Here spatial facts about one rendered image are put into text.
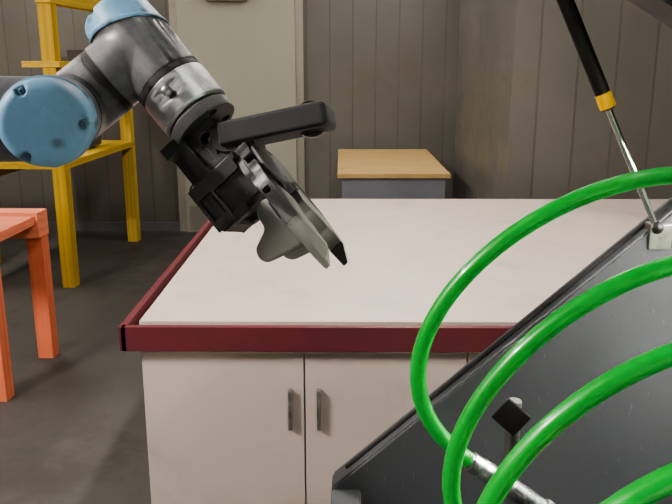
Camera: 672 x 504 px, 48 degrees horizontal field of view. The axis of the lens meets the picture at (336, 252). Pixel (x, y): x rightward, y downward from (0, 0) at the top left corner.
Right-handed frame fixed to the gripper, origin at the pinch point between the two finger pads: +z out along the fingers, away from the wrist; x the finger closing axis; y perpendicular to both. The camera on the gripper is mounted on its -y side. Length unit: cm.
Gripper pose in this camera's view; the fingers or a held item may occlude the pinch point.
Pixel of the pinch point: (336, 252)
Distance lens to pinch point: 75.6
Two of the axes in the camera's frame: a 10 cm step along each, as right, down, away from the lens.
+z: 6.3, 7.6, -1.4
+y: -7.4, 6.5, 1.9
